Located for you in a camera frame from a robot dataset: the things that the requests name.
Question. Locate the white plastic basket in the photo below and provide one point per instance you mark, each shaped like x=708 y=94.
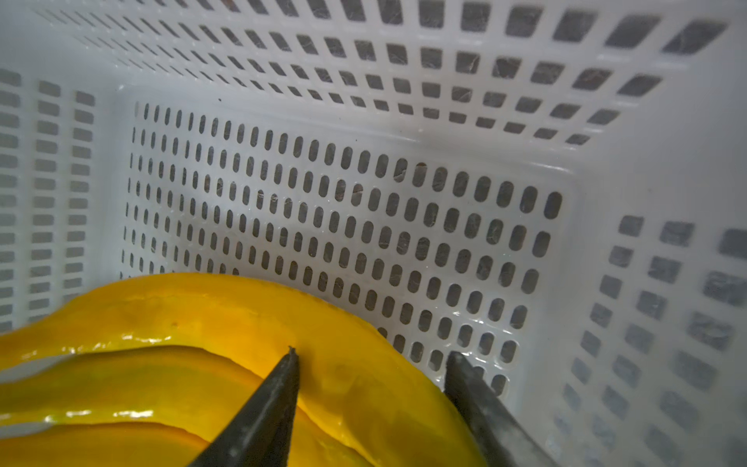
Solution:
x=555 y=189

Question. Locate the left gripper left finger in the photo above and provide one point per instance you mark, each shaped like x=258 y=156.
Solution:
x=260 y=434

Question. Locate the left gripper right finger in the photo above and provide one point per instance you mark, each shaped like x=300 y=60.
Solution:
x=500 y=438

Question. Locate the orange yellow banana bunch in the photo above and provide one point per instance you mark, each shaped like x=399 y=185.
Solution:
x=189 y=350

